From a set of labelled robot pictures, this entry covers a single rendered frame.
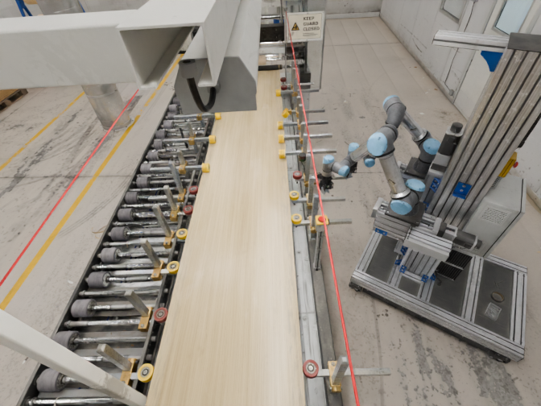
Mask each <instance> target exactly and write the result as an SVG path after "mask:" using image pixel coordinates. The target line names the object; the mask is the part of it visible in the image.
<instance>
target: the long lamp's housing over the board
mask: <svg viewBox="0 0 541 406"><path fill-rule="evenodd" d="M261 12H262V0H241V1H240V4H239V7H238V10H237V15H236V18H235V21H234V24H233V29H232V31H231V35H230V37H229V42H228V46H227V48H226V52H225V57H224V59H223V63H222V66H221V71H220V74H219V77H218V80H219V81H220V84H221V89H220V92H219V93H217V94H216V99H215V103H214V105H213V108H212V109H211V110H210V111H209V112H201V111H200V110H199V108H198V107H197V105H196V103H195V101H194V99H193V97H192V94H191V91H190V88H189V86H188V82H187V78H182V76H181V72H180V67H179V69H178V72H177V75H176V81H175V84H174V89H175V92H176V96H177V98H178V99H179V100H180V105H181V108H182V111H183V114H207V113H221V112H237V111H251V110H257V101H256V93H257V84H258V56H259V41H260V27H261ZM184 59H194V60H195V61H196V67H197V71H198V76H197V77H194V79H195V82H196V87H197V89H198V92H199V95H200V98H201V100H202V102H203V103H204V105H205V106H206V105H207V104H208V102H209V95H210V93H208V90H207V86H202V87H199V86H198V83H199V80H200V77H201V75H202V72H203V71H204V67H205V65H206V62H207V60H208V55H207V51H206V47H205V42H204V35H203V31H202V26H200V28H199V30H198V31H197V33H196V35H195V37H194V38H193V40H192V42H191V43H190V45H189V47H188V49H187V51H186V52H185V54H184V56H183V58H182V60H184Z"/></svg>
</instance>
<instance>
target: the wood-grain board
mask: <svg viewBox="0 0 541 406"><path fill-rule="evenodd" d="M276 89H280V92H281V83H280V73H269V74H258V84H257V93H256V101H257V110H251V111H237V112H221V119H215V123H214V126H213V132H212V135H216V140H217V141H216V143H209V149H208V152H207V155H206V159H205V162H204V163H205V164H209V166H210V172H202V176H201V179H200V185H199V188H198V192H197V195H196V201H195V205H194V208H193V211H192V218H191V221H190V225H189V228H188V234H187V237H186V241H185V244H184V250H183V254H182V258H181V261H180V267H179V270H178V274H177V277H176V283H175V287H174V290H173V294H172V298H171V303H170V307H169V310H168V314H167V320H166V323H165V326H164V330H163V336H162V340H161V343H160V347H159V352H158V356H157V359H156V363H155V369H154V373H153V376H152V380H151V385H150V389H149V392H148V396H147V402H146V405H145V406H306V404H305V394H304V373H303V363H302V352H301V341H300V331H299V311H298V301H297V290H296V279H295V259H294V249H293V238H292V228H291V207H290V197H289V186H288V175H287V156H286V155H285V158H284V159H280V158H279V150H285V151H286V145H285V140H284V143H279V140H278V135H283V136H285V134H284V127H283V129H278V127H277V125H278V122H280V121H283V116H282V112H283V103H282V94H281V96H279V97H276Z"/></svg>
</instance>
